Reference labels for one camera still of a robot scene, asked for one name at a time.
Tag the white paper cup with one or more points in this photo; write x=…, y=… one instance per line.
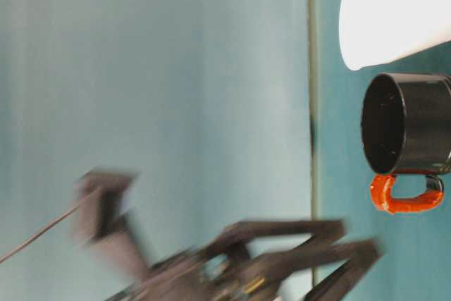
x=380, y=22

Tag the blue-green table cloth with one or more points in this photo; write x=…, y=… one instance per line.
x=405, y=244

